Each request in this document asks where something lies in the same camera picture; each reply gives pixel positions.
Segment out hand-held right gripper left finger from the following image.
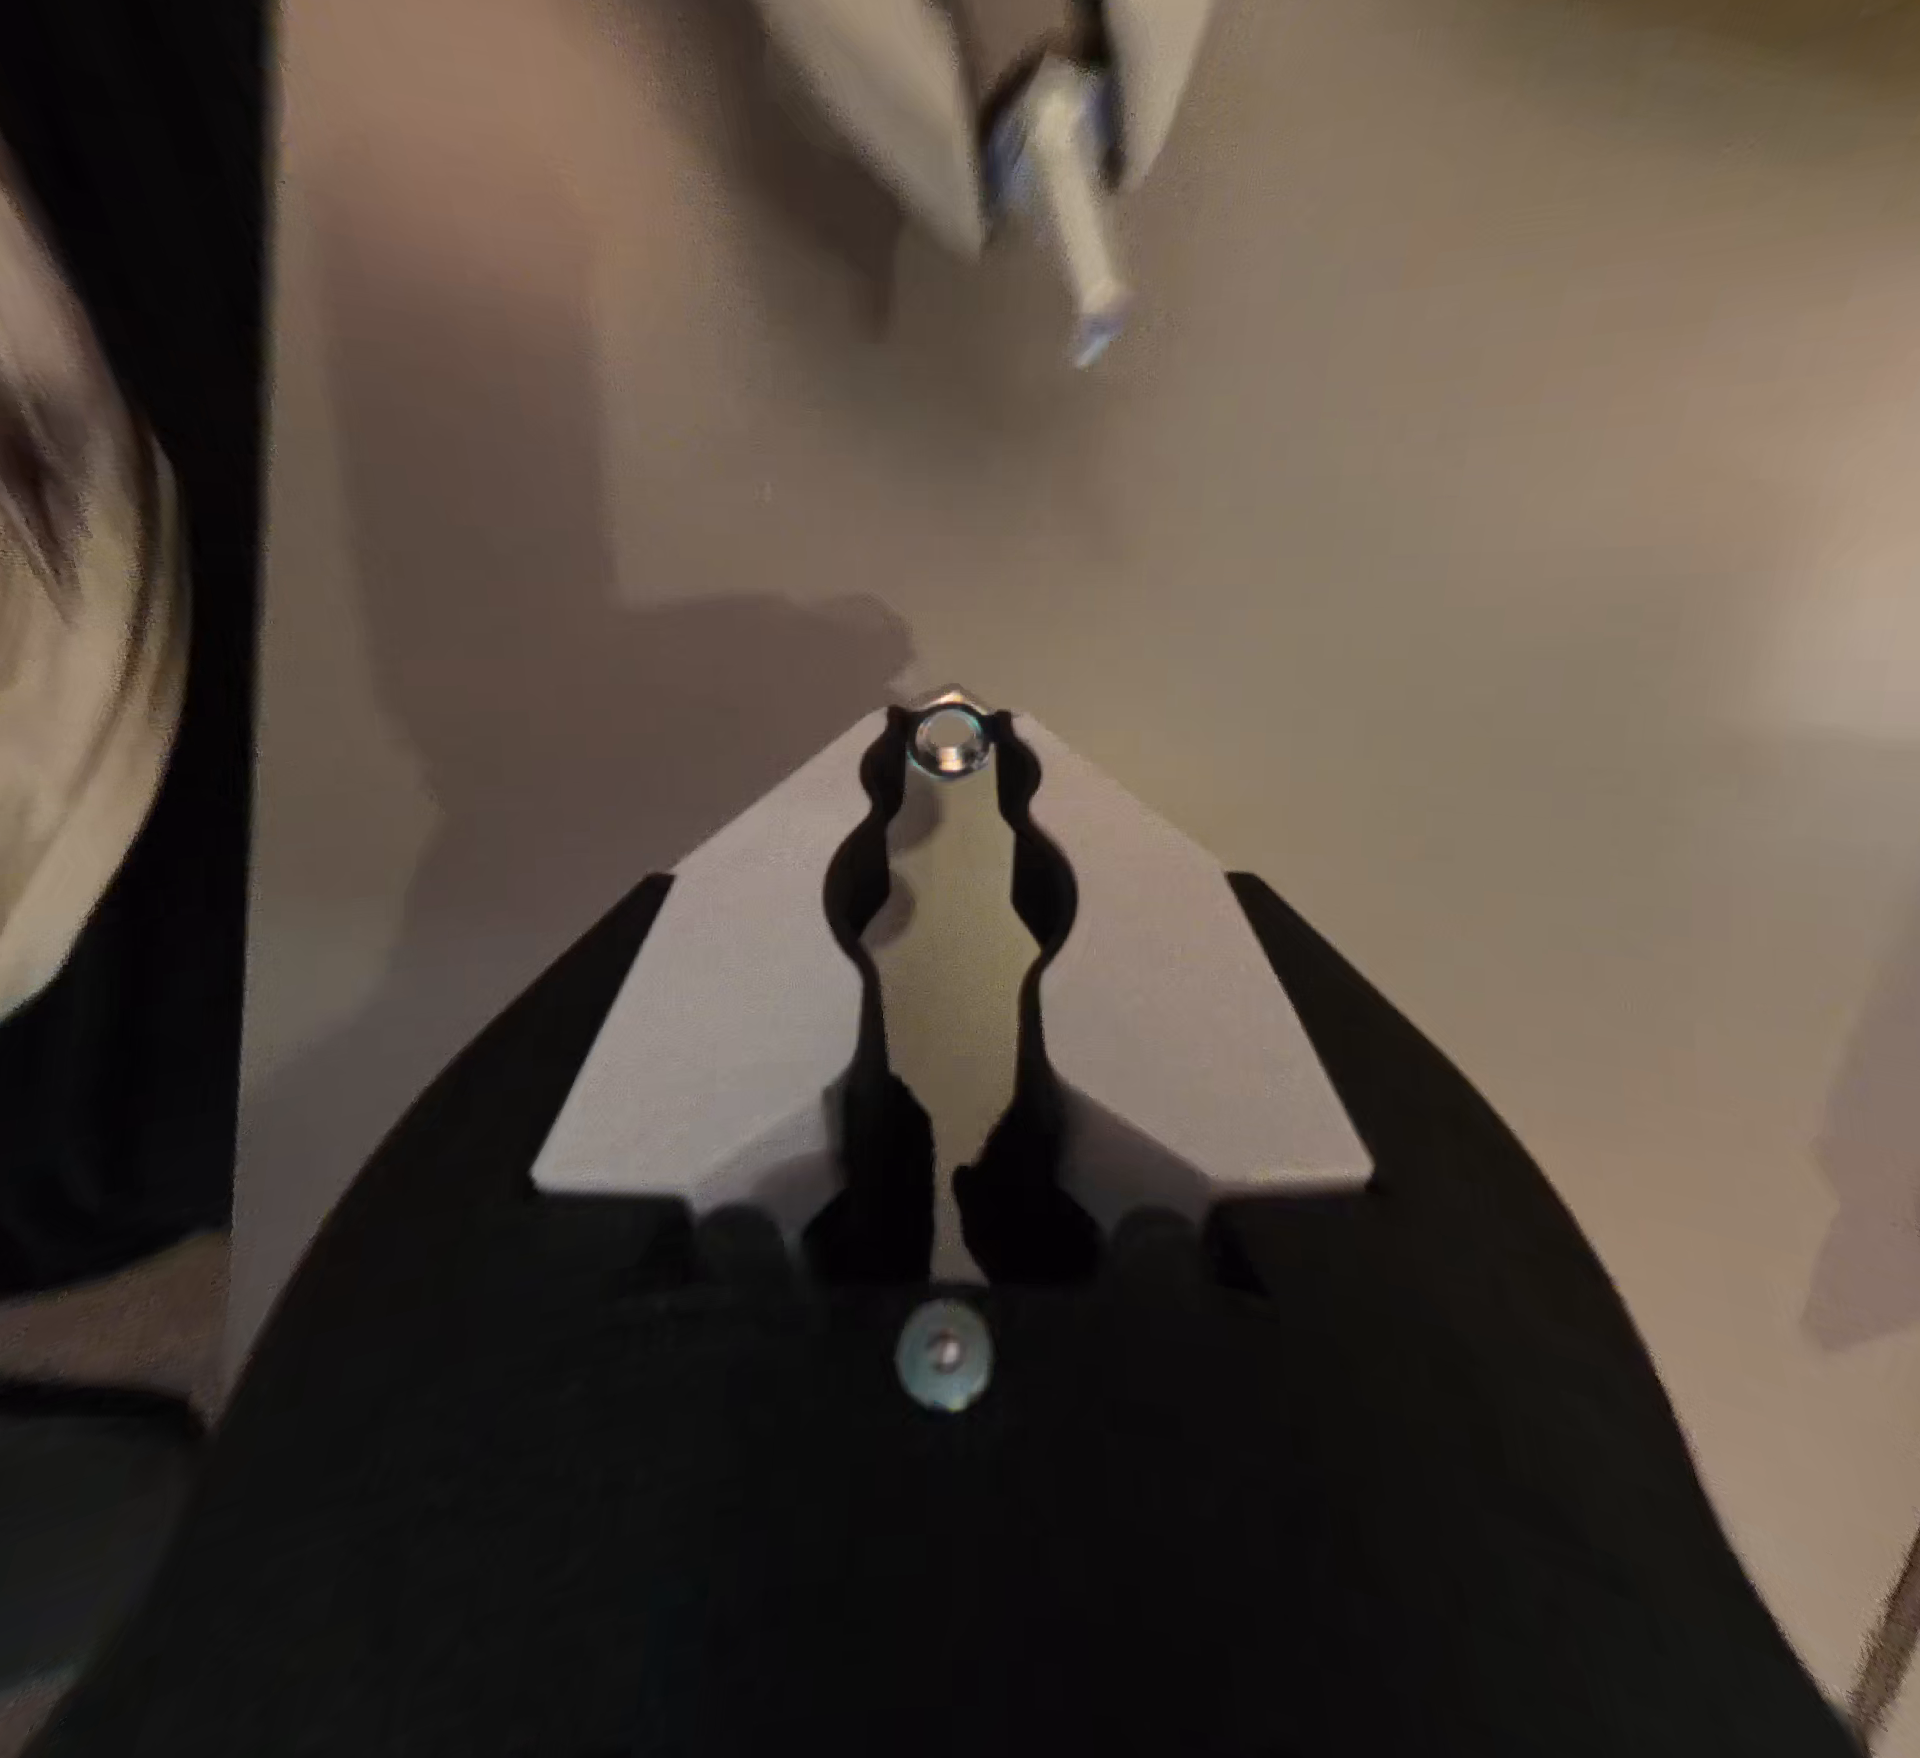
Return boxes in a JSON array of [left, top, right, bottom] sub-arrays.
[[528, 704, 912, 1212]]

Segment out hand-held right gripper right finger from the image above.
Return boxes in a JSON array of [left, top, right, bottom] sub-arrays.
[[994, 713, 1376, 1217]]

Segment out silver metal bolt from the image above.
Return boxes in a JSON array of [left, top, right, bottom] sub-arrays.
[[982, 54, 1131, 369]]

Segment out silver metal nut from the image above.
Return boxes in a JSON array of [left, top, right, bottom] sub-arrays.
[[907, 687, 996, 782]]

